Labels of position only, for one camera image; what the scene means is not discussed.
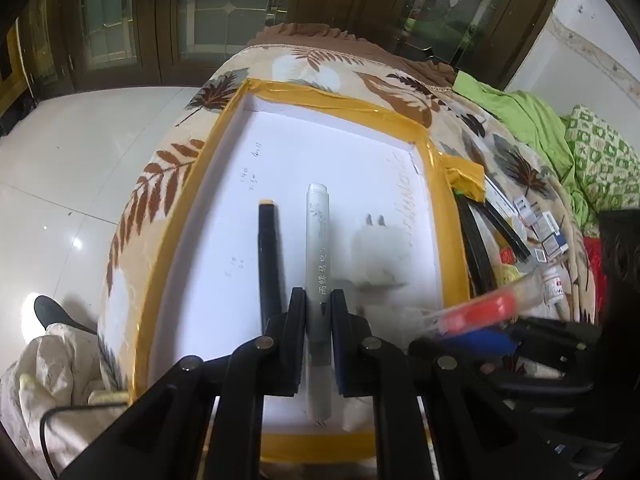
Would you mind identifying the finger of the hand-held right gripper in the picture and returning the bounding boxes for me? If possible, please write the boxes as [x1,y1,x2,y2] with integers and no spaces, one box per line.
[409,320,603,361]
[480,355,601,396]

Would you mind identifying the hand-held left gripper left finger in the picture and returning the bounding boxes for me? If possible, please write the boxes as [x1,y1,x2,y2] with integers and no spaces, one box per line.
[57,287,308,480]

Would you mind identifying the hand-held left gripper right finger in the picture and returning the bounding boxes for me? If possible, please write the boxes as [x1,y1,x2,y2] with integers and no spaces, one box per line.
[330,289,581,480]

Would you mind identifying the black marker yellow caps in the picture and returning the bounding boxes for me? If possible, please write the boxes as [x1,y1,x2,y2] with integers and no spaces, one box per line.
[257,200,283,333]

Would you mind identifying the silver marker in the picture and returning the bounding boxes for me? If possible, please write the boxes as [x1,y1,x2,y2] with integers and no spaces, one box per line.
[305,182,333,423]

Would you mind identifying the white tray box yellow tape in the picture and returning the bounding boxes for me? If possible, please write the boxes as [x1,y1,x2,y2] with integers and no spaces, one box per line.
[127,77,473,463]

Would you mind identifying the red cloth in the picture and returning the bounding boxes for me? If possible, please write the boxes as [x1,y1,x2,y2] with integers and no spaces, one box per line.
[582,237,606,321]

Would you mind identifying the long black strip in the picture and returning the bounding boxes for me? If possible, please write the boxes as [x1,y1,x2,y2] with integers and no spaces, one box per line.
[452,192,498,296]

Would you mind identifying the white charger plug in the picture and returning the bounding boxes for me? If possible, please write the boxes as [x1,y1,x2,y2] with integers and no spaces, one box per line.
[350,214,408,291]

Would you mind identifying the long black box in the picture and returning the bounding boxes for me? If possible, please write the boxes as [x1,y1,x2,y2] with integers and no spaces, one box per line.
[477,200,532,262]

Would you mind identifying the green patterned pillow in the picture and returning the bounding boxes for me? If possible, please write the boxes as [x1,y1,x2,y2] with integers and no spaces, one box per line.
[560,105,640,211]

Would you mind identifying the crumpled yellow tape packet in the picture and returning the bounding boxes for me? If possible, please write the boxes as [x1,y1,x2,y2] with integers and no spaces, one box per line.
[445,157,486,203]

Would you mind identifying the green cloth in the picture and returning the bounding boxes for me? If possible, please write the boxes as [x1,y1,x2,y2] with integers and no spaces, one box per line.
[452,70,601,226]

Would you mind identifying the leaf printed blanket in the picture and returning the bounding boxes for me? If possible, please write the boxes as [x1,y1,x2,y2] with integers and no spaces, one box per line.
[97,22,601,391]

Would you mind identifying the black shoe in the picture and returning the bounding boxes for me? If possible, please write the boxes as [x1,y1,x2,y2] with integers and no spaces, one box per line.
[34,295,96,336]

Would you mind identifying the wooden glass cabinet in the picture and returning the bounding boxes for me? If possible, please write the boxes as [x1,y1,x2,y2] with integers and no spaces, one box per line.
[0,0,571,106]

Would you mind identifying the black cable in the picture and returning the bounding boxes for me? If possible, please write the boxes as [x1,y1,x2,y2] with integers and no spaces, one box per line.
[39,402,128,478]

